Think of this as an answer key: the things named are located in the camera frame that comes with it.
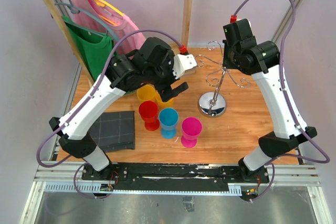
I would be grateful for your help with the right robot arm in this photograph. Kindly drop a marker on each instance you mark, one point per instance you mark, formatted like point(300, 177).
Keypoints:
point(261, 62)

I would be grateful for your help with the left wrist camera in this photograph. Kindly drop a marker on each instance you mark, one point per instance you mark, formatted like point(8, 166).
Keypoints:
point(184, 65)

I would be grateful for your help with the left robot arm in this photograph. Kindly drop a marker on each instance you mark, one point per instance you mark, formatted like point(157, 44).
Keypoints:
point(154, 63)

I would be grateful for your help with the magenta wine glass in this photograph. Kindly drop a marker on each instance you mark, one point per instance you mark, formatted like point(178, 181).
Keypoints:
point(191, 129)

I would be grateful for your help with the yellow clothes hanger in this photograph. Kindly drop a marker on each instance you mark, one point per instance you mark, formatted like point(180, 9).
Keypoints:
point(105, 1)

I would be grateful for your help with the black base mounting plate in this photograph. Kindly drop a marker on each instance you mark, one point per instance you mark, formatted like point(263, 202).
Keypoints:
point(173, 175)

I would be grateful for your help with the yellow wine glass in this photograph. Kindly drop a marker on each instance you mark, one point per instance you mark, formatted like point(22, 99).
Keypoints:
point(146, 93)
point(161, 104)

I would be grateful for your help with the dark grey folded cloth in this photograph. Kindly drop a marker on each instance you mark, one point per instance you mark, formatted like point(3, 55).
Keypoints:
point(114, 131)

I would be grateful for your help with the chrome wine glass rack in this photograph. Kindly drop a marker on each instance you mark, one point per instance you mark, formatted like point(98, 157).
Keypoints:
point(213, 104)

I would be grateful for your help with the grey clothes hanger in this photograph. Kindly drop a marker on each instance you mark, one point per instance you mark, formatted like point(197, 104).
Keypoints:
point(77, 10)

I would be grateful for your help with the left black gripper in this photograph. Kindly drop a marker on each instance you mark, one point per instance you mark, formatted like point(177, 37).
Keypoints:
point(166, 91)

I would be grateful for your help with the red wine glass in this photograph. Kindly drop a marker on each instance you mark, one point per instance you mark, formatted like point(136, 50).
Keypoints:
point(148, 111)

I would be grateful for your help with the green tank top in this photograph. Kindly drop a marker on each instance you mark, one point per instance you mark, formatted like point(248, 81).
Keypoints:
point(93, 46)

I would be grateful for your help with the pink t-shirt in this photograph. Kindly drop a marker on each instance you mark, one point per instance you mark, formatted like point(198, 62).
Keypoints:
point(121, 25)

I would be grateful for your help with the grey cable duct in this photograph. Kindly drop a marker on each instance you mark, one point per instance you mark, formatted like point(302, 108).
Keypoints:
point(103, 188)

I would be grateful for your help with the blue wine glass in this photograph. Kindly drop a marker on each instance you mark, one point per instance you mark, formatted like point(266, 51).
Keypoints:
point(168, 119)

